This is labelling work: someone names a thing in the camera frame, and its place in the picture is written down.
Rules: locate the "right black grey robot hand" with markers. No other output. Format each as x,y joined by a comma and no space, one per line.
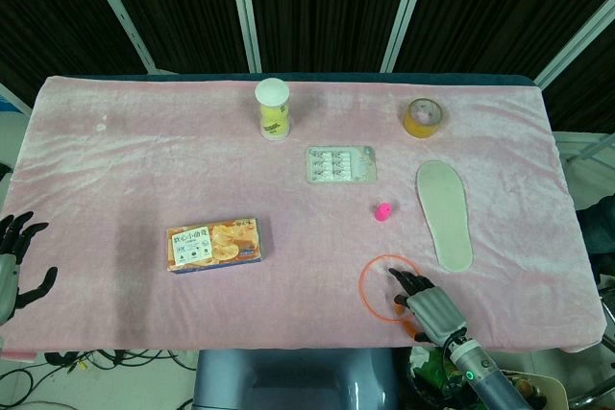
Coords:
435,306

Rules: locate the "left black grey robot hand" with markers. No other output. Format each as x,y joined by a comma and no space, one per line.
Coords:
8,266

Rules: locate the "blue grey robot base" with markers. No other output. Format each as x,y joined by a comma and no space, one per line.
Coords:
288,381

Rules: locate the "small pink cap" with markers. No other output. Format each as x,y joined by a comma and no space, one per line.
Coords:
383,212

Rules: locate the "pale grey shoe insole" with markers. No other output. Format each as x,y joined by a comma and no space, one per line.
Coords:
444,208

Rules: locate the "beige plastic basket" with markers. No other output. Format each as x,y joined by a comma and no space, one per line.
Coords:
552,388

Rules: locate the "pink velvet table cloth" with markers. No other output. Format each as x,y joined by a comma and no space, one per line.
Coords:
144,165

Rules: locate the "silver pill blister pack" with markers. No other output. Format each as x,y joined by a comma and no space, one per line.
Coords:
336,165

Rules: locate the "yellow tape roll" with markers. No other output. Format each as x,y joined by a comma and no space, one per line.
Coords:
418,130

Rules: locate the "dark green bag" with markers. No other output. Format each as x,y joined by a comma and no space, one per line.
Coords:
598,232

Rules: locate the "orange blue cookie box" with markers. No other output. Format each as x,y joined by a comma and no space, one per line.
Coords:
216,244

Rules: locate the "white metal rack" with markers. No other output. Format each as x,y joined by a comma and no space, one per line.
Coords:
586,146

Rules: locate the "yellow tennis ball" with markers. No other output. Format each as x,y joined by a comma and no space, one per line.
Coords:
273,114
276,131

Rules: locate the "clear tennis ball tube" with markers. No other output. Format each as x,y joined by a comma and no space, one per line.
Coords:
271,90

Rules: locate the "white aluminium partition post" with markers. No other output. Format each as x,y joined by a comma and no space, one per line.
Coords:
120,11
572,31
408,11
245,11

